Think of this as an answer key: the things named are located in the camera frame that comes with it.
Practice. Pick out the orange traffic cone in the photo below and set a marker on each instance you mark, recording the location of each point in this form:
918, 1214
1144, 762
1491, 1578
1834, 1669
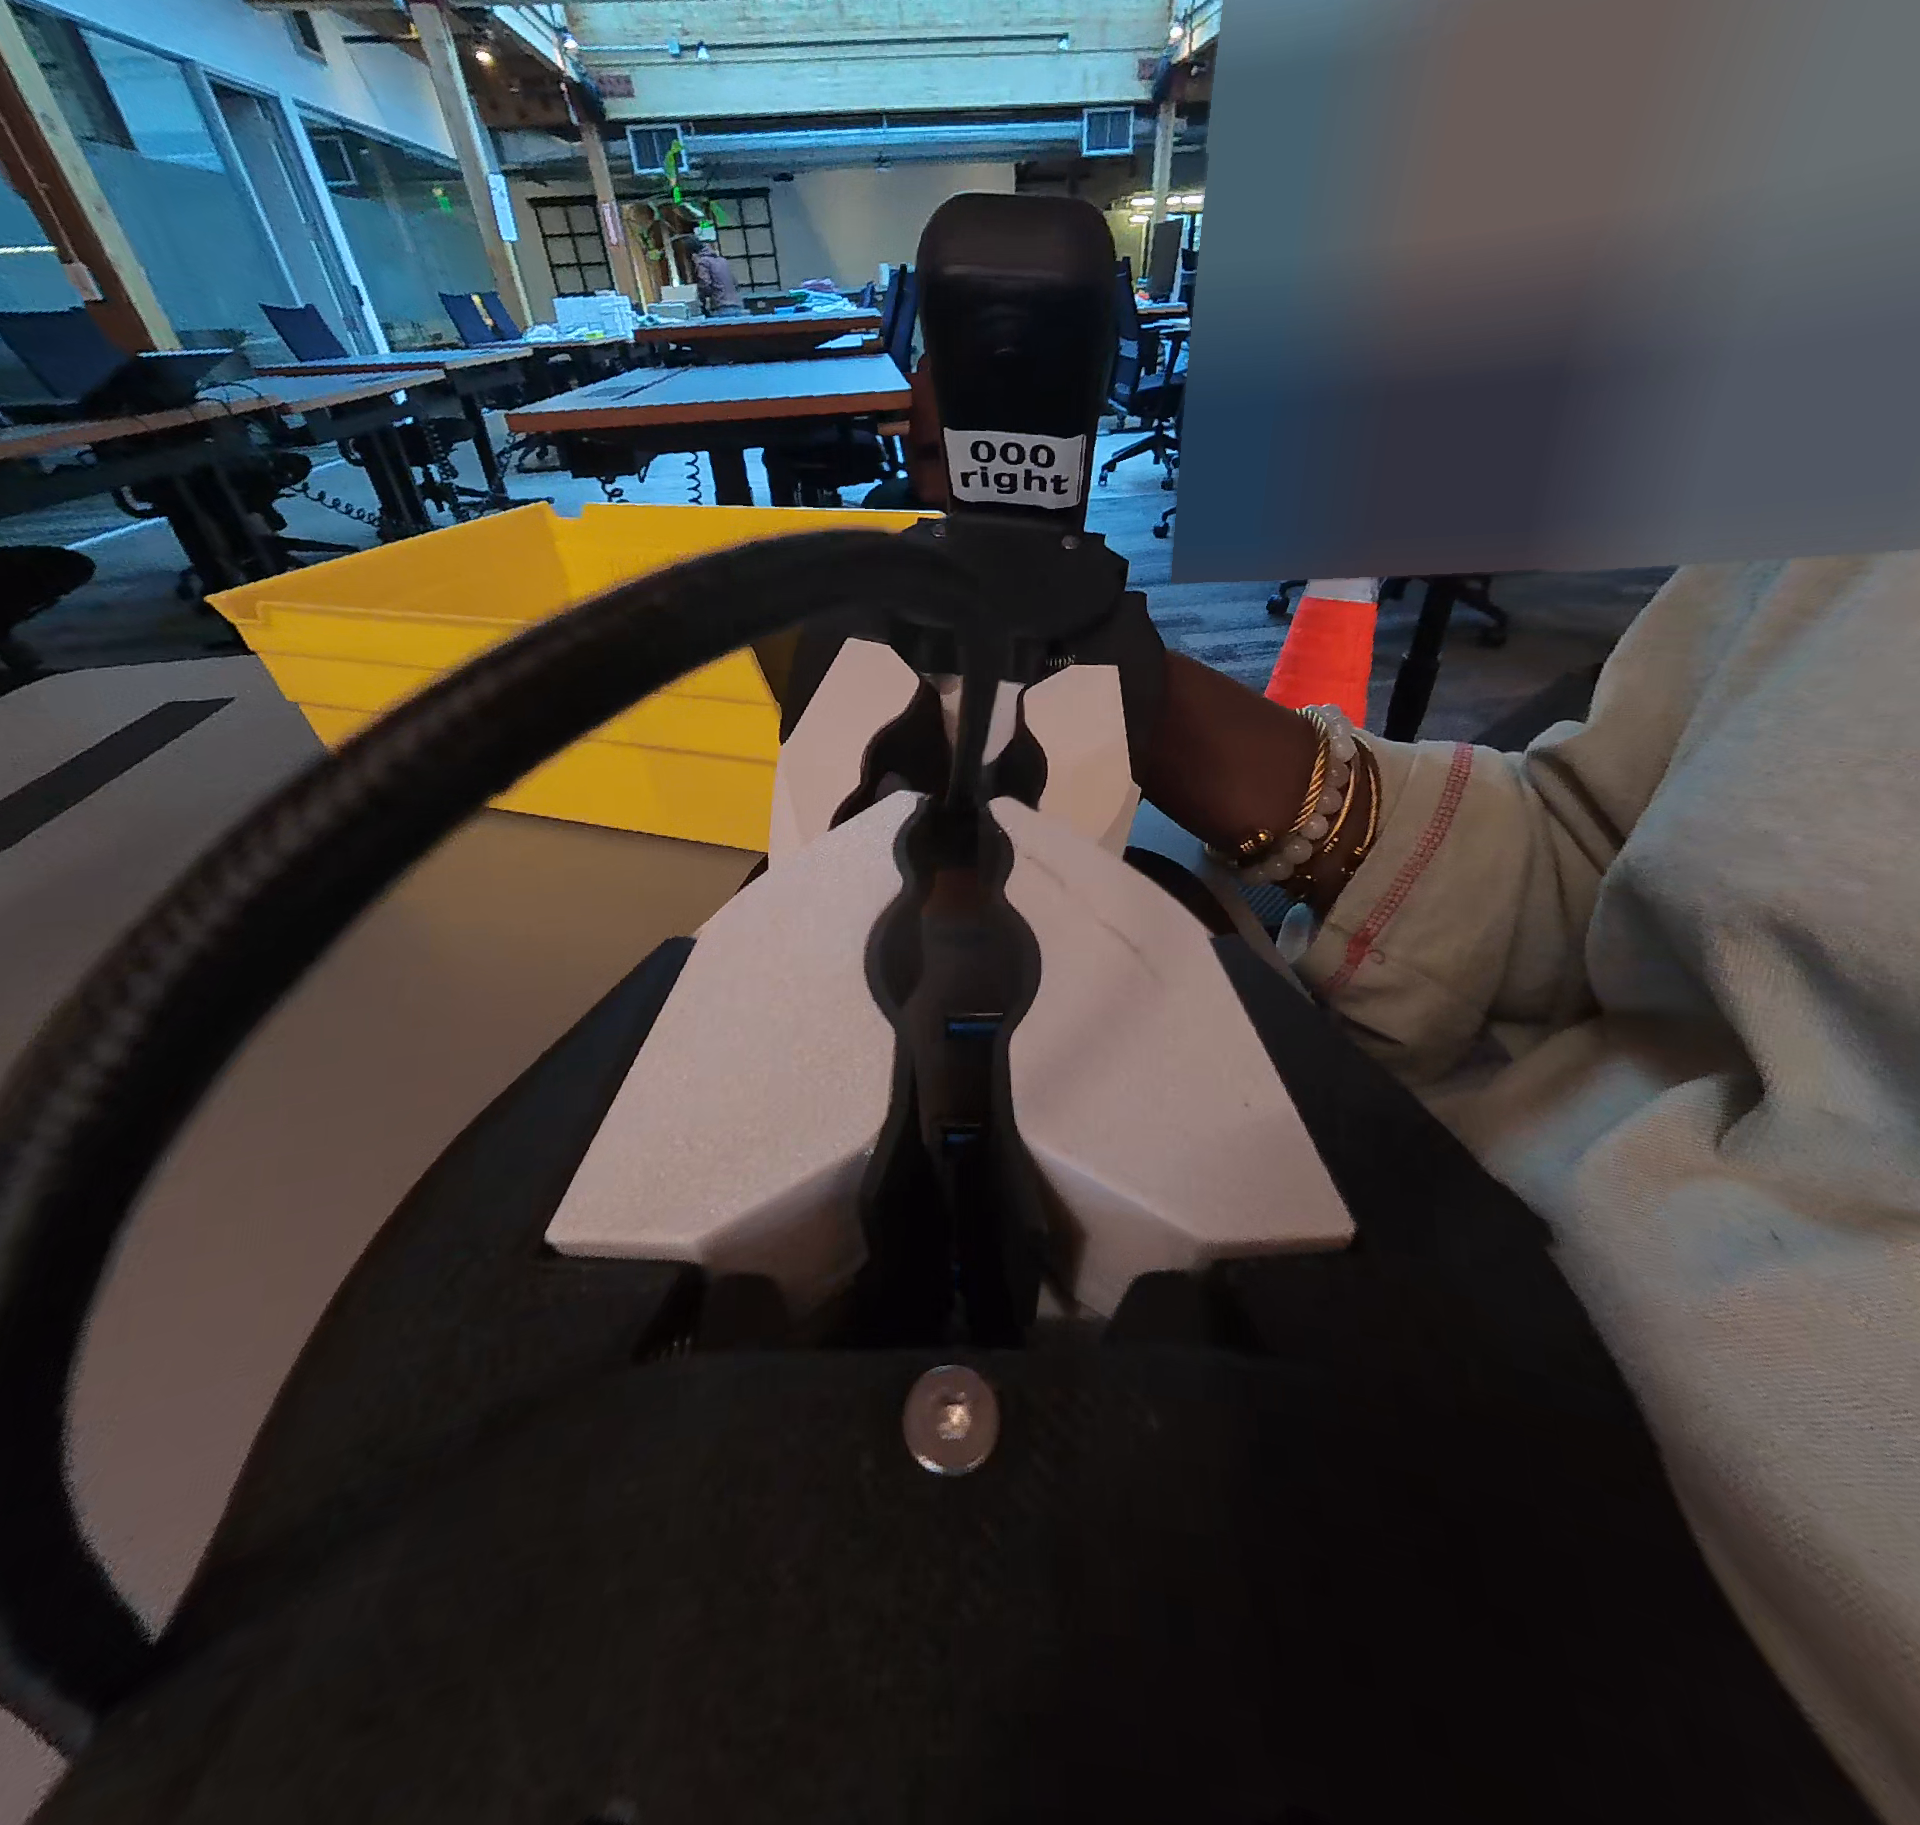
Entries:
1321, 648

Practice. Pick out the black office chair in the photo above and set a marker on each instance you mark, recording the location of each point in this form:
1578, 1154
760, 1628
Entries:
1146, 356

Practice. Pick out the dark open laptop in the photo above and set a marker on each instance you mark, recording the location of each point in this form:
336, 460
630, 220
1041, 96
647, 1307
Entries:
105, 363

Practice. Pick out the green potted plant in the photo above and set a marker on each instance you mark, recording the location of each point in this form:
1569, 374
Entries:
676, 213

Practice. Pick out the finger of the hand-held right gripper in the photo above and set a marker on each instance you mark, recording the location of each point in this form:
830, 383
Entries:
832, 731
1086, 745

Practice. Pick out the black desk leg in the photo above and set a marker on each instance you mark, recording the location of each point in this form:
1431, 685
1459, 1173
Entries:
1413, 655

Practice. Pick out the wooden office desk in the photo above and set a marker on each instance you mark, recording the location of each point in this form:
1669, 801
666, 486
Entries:
750, 331
720, 393

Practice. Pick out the person's pale sweatshirt torso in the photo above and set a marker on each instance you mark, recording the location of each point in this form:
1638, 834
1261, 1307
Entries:
1770, 1331

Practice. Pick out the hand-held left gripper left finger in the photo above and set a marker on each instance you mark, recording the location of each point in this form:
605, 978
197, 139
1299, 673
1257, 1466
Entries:
720, 1076

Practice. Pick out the long wooden desk row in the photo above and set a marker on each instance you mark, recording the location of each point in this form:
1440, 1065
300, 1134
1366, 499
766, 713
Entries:
226, 407

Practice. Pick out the yellow plastic bin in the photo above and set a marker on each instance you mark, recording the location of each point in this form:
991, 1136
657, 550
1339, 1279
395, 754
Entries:
451, 610

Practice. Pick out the silver air duct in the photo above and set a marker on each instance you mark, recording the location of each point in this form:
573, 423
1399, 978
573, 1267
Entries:
886, 145

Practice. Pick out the person's right hand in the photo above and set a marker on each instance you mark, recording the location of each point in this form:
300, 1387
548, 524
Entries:
1221, 760

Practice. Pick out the person's right forearm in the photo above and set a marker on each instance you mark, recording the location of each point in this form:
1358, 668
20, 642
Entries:
1560, 835

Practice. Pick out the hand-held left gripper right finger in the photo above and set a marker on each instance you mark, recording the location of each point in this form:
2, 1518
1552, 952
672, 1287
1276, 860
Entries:
1171, 1091

